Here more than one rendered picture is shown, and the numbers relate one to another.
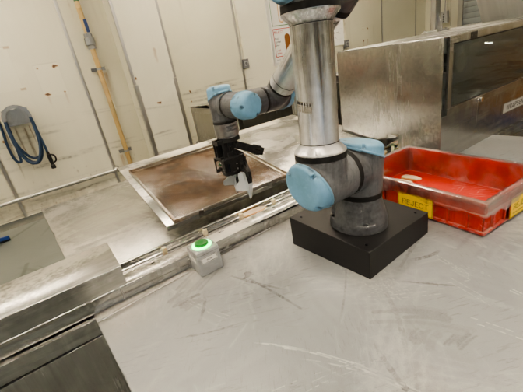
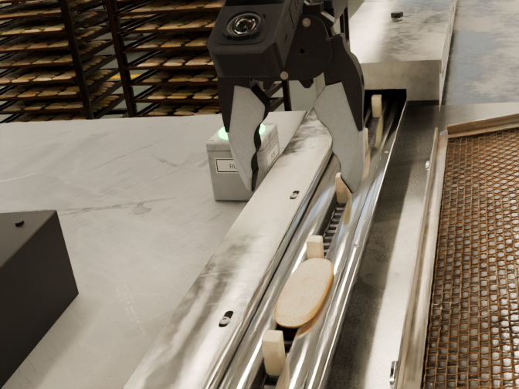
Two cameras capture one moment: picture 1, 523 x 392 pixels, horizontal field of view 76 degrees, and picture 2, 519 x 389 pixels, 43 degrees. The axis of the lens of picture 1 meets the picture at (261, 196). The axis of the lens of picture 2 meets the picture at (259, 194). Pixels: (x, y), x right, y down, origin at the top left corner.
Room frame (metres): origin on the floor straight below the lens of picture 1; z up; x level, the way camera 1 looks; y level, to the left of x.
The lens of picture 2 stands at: (1.42, -0.28, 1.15)
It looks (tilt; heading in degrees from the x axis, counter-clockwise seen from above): 24 degrees down; 140
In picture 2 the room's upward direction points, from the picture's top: 7 degrees counter-clockwise
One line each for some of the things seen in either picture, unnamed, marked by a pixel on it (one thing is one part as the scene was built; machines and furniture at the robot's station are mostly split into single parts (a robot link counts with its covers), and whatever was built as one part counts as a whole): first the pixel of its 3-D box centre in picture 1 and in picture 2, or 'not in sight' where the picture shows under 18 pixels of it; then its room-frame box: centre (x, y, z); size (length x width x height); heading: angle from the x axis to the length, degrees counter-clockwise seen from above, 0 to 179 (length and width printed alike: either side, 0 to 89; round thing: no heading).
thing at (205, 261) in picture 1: (205, 260); (249, 174); (0.84, 0.19, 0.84); 0.08 x 0.08 x 0.11; 31
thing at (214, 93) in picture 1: (222, 104); not in sight; (1.06, 0.07, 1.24); 0.09 x 0.08 x 0.11; 34
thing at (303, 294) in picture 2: (254, 211); (305, 287); (1.08, 0.03, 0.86); 0.10 x 0.04 x 0.01; 118
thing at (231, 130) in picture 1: (226, 130); not in sight; (1.06, 0.07, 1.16); 0.08 x 0.08 x 0.05
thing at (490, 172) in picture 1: (437, 180); not in sight; (1.01, -0.59, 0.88); 0.49 x 0.34 x 0.10; 28
